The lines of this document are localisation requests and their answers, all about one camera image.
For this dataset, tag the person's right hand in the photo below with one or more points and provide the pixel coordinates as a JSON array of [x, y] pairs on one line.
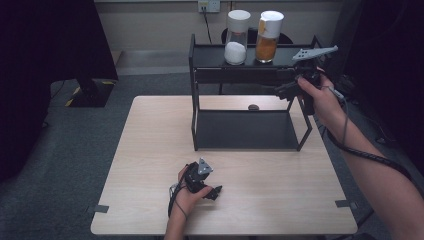
[[325, 103]]

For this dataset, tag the black curtain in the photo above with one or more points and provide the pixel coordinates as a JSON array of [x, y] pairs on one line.
[[40, 66], [393, 50]]

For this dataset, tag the grey tape strip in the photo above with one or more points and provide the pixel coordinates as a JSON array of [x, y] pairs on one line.
[[345, 203], [100, 209]]

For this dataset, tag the glass jar with orange contents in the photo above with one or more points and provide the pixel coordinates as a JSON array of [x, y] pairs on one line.
[[268, 38]]

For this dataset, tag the black chair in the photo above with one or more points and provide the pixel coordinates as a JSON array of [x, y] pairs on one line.
[[287, 38]]

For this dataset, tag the glass jar with white powder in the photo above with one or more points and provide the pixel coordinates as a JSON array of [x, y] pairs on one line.
[[236, 40]]

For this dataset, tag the black stand base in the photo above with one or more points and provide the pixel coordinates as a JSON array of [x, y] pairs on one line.
[[93, 93]]

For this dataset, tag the small dark round object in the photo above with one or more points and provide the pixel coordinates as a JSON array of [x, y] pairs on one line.
[[253, 107]]

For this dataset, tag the black metal shelf rack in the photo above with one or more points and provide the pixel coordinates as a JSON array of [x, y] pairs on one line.
[[246, 130]]

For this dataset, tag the white wall socket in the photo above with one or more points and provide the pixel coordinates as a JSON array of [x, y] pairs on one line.
[[209, 5]]

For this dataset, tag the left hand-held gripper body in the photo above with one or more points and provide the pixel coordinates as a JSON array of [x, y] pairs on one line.
[[196, 176]]

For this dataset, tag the person's left hand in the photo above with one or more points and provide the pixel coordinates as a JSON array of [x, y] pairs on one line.
[[186, 201]]

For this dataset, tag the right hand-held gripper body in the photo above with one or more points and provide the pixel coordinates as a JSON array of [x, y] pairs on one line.
[[310, 63]]

